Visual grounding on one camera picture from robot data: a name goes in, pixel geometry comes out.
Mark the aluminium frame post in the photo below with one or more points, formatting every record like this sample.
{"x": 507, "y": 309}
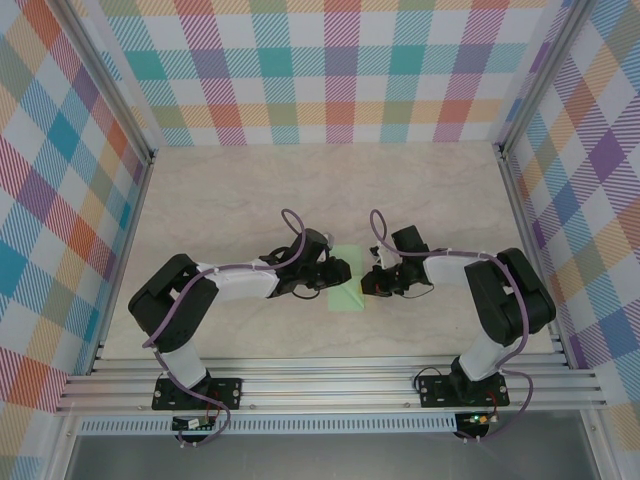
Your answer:
{"x": 542, "y": 75}
{"x": 107, "y": 82}

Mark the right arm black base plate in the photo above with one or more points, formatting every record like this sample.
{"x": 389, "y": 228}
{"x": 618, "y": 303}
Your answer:
{"x": 430, "y": 397}

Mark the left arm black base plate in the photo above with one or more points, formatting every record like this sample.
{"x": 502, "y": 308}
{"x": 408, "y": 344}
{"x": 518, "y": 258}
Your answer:
{"x": 229, "y": 392}

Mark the aluminium mounting rail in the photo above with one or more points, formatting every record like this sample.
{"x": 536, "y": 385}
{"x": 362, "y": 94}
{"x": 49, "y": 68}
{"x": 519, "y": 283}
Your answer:
{"x": 325, "y": 385}

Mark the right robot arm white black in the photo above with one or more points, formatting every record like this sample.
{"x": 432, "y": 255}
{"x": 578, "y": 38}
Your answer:
{"x": 450, "y": 270}

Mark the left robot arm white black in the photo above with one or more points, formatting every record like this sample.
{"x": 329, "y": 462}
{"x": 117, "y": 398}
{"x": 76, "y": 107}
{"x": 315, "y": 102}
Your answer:
{"x": 240, "y": 282}

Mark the light green cloth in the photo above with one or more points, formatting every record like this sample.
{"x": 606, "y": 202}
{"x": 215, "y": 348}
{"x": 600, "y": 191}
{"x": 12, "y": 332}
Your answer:
{"x": 345, "y": 300}

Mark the aluminium table side rail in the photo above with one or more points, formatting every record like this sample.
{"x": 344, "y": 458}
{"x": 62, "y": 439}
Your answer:
{"x": 525, "y": 220}
{"x": 132, "y": 220}

